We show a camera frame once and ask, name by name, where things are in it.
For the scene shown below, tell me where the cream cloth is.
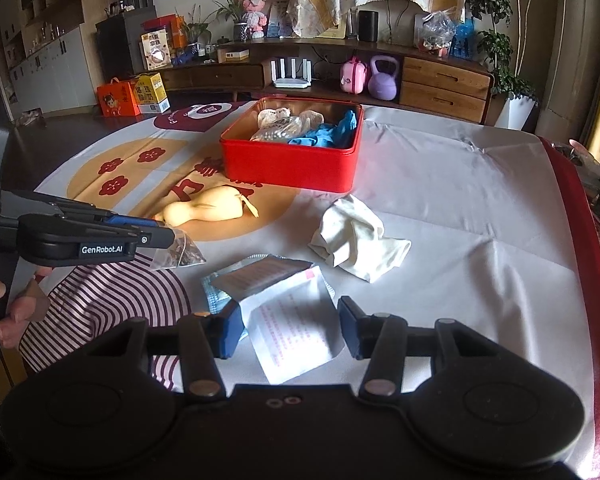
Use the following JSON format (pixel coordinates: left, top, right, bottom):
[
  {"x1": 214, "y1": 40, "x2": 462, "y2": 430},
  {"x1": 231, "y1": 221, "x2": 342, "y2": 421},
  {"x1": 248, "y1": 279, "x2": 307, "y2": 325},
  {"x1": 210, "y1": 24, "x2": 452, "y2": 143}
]
[{"x1": 300, "y1": 109, "x2": 326, "y2": 133}]

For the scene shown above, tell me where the red tin box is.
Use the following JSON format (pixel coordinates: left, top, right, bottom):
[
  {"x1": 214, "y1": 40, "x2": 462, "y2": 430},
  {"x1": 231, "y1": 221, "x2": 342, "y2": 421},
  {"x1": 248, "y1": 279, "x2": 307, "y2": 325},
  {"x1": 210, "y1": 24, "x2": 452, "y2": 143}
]
[{"x1": 219, "y1": 97, "x2": 365, "y2": 195}]

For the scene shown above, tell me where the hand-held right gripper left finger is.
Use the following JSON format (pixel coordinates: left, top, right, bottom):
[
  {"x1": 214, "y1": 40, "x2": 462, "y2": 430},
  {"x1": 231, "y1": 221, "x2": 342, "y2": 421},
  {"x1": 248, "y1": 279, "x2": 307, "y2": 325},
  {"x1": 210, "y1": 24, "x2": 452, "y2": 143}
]
[{"x1": 87, "y1": 300, "x2": 245, "y2": 400}]

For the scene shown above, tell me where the white cloth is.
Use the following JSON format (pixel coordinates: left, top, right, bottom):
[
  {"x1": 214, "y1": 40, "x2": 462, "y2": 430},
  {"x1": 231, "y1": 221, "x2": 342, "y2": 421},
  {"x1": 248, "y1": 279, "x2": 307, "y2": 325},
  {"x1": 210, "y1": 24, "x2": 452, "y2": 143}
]
[
  {"x1": 257, "y1": 107, "x2": 293, "y2": 128},
  {"x1": 307, "y1": 194, "x2": 413, "y2": 284}
]

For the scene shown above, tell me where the blue plastic item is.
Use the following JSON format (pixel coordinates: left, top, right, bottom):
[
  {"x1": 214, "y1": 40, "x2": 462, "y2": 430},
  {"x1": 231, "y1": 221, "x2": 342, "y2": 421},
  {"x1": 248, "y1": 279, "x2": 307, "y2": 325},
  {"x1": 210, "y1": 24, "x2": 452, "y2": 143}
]
[{"x1": 450, "y1": 20, "x2": 478, "y2": 58}]

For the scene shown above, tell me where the cotton swab packet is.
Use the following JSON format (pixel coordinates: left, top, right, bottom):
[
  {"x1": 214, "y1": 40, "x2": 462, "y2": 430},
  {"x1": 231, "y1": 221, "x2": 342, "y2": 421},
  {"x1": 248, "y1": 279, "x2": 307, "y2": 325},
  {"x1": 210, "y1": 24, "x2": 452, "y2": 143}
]
[{"x1": 250, "y1": 116, "x2": 303, "y2": 142}]

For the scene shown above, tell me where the purple kettlebell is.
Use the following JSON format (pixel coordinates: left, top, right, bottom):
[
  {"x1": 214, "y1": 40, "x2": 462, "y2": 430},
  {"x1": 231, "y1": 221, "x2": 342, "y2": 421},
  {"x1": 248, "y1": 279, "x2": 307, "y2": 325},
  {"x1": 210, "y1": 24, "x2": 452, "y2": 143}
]
[{"x1": 368, "y1": 55, "x2": 400, "y2": 101}]

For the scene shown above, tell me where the clear plastic bag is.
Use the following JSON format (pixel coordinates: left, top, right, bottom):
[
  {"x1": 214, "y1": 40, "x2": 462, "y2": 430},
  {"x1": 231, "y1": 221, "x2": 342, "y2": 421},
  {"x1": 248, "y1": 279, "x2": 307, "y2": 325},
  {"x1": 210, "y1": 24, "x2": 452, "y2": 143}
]
[{"x1": 417, "y1": 7, "x2": 457, "y2": 56}]

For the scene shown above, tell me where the yellow carton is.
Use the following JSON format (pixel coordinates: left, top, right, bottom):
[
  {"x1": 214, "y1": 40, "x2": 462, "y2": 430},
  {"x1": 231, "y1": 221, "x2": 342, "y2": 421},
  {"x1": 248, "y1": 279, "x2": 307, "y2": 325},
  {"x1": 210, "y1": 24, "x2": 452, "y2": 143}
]
[{"x1": 130, "y1": 72, "x2": 172, "y2": 115}]

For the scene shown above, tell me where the black side cabinet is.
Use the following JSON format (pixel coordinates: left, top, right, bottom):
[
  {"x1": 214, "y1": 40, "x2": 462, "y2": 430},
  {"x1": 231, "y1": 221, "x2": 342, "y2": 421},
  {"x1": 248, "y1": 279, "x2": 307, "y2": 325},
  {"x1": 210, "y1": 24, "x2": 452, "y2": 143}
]
[{"x1": 95, "y1": 7, "x2": 158, "y2": 83}]

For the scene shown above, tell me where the white printed paper packet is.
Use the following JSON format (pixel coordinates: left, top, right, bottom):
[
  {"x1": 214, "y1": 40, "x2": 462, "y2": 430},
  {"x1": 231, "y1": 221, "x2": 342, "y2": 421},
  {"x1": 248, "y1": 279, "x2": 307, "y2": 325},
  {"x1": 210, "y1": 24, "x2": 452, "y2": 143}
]
[{"x1": 215, "y1": 259, "x2": 346, "y2": 383}]

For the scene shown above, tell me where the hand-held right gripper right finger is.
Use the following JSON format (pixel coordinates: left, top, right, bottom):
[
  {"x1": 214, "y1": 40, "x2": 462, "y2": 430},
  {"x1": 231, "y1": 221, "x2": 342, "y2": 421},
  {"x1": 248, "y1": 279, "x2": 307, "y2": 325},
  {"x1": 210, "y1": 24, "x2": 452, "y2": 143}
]
[{"x1": 337, "y1": 296, "x2": 506, "y2": 402}]

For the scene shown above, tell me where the pink small case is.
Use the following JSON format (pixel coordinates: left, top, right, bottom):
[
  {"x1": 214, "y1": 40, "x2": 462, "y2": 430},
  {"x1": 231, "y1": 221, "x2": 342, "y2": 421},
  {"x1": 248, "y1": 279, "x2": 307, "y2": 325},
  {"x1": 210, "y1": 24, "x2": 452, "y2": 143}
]
[{"x1": 340, "y1": 56, "x2": 370, "y2": 95}]

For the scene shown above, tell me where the tall potted plant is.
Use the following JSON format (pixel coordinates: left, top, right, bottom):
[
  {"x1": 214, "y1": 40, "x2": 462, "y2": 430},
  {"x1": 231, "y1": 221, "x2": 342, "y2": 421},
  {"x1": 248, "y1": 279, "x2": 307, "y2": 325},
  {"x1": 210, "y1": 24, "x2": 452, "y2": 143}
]
[{"x1": 467, "y1": 0, "x2": 556, "y2": 131}]

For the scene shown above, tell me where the orange red box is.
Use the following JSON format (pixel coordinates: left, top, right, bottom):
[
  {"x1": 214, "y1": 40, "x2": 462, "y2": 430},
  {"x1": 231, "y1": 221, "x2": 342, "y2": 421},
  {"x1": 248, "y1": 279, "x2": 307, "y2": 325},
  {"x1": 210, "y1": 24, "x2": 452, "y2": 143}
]
[{"x1": 142, "y1": 14, "x2": 187, "y2": 51}]

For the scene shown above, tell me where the blue rubber glove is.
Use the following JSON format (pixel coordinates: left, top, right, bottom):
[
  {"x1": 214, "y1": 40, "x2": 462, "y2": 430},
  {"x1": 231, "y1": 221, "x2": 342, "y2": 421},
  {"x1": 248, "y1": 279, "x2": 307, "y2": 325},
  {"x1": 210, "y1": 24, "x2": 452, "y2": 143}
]
[{"x1": 287, "y1": 110, "x2": 358, "y2": 150}]

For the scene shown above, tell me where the person's left hand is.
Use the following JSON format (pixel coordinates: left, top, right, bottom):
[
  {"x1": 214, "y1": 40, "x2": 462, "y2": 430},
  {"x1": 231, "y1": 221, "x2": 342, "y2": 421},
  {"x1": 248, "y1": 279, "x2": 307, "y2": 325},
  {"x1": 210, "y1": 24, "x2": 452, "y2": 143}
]
[{"x1": 0, "y1": 264, "x2": 53, "y2": 352}]

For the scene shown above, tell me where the pink plush doll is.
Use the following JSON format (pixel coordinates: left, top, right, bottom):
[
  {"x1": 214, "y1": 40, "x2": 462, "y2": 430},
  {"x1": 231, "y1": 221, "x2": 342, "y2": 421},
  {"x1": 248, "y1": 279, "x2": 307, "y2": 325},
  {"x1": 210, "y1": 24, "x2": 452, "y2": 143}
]
[{"x1": 237, "y1": 0, "x2": 271, "y2": 40}]

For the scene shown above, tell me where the small beige box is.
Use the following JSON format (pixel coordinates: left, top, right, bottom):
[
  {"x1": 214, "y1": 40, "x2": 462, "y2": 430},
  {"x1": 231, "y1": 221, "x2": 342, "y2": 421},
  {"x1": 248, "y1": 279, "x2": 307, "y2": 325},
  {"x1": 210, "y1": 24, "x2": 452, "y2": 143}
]
[{"x1": 216, "y1": 47, "x2": 251, "y2": 64}]

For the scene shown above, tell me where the potted orchid plant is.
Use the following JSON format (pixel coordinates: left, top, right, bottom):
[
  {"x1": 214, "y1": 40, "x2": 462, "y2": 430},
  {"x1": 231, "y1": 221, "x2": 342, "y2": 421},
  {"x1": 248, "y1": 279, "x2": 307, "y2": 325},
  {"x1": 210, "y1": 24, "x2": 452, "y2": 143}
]
[{"x1": 212, "y1": 0, "x2": 253, "y2": 43}]

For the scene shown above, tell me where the small leafy potted plant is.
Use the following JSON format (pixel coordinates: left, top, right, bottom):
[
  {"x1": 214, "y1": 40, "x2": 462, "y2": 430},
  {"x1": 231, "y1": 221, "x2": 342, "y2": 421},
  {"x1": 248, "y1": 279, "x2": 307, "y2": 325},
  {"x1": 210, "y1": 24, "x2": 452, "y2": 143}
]
[{"x1": 180, "y1": 5, "x2": 211, "y2": 56}]

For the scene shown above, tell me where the white wall cupboard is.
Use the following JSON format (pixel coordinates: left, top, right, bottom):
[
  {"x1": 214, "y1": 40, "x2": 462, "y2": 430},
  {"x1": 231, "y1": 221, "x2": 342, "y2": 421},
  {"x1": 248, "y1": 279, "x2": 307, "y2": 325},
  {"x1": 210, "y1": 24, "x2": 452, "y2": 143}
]
[{"x1": 0, "y1": 0, "x2": 106, "y2": 121}]

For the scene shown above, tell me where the printed snack box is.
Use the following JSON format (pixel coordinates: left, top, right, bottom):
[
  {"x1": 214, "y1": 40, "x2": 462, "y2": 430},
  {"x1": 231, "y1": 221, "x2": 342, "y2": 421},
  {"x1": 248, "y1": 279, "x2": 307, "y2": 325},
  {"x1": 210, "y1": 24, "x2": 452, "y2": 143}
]
[{"x1": 140, "y1": 30, "x2": 173, "y2": 72}]

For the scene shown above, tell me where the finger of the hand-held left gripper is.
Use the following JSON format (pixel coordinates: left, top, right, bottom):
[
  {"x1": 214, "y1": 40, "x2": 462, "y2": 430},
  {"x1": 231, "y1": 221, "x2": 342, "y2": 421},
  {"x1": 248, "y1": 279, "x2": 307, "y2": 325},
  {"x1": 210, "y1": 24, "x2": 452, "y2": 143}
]
[
  {"x1": 0, "y1": 189, "x2": 153, "y2": 233},
  {"x1": 107, "y1": 224, "x2": 177, "y2": 253}
]

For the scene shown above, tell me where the wooden television cabinet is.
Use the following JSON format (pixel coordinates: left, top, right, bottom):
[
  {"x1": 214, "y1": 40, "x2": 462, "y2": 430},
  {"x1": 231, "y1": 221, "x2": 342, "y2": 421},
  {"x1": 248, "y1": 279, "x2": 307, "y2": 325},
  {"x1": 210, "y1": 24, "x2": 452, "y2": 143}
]
[{"x1": 145, "y1": 40, "x2": 496, "y2": 126}]

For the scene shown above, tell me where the white fan-shaped board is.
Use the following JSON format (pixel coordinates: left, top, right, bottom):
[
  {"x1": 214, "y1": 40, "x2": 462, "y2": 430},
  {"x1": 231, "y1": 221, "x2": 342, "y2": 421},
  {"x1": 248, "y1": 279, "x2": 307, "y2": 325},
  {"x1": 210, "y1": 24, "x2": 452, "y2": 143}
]
[{"x1": 382, "y1": 0, "x2": 423, "y2": 43}]

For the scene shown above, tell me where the white column air conditioner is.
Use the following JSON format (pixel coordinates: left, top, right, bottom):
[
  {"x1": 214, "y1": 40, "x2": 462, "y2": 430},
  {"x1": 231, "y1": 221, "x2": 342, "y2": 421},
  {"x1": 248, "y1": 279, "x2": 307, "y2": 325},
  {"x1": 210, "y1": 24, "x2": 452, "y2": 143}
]
[{"x1": 535, "y1": 0, "x2": 596, "y2": 136}]

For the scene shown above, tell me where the white router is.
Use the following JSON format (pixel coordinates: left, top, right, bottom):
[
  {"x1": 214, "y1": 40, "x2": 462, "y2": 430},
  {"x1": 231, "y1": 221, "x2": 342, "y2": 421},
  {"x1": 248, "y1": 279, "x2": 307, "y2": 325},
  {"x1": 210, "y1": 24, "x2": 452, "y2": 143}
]
[{"x1": 270, "y1": 57, "x2": 313, "y2": 90}]

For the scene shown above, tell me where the orange gift box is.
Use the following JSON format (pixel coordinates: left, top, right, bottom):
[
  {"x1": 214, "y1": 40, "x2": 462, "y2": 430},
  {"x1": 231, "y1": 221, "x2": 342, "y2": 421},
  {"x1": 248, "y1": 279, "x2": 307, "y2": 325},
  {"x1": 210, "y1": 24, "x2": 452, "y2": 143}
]
[{"x1": 96, "y1": 77, "x2": 142, "y2": 117}]

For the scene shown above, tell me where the black cylinder speaker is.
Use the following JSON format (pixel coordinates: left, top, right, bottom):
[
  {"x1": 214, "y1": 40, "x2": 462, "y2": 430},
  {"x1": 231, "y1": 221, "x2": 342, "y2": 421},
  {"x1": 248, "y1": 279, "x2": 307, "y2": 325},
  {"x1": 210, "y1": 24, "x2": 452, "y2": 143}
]
[{"x1": 357, "y1": 10, "x2": 380, "y2": 42}]

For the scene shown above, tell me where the yellow plush toy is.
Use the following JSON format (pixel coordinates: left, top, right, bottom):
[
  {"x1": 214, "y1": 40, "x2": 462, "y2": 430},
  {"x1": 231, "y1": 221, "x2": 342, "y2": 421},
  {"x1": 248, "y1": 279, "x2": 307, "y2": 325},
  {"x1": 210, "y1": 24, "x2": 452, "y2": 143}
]
[{"x1": 155, "y1": 185, "x2": 258, "y2": 228}]

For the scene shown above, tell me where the picture frame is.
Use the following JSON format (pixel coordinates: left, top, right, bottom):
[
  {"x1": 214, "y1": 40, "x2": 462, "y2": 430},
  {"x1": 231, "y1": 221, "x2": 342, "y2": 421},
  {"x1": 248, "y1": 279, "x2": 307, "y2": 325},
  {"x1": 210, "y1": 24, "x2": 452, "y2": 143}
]
[{"x1": 267, "y1": 0, "x2": 293, "y2": 38}]

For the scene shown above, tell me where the printed white red tablecloth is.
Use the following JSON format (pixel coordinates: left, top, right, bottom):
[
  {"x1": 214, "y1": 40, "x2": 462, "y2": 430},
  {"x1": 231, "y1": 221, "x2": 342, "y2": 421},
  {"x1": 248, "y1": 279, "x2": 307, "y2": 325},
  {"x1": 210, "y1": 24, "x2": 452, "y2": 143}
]
[{"x1": 17, "y1": 100, "x2": 600, "y2": 461}]

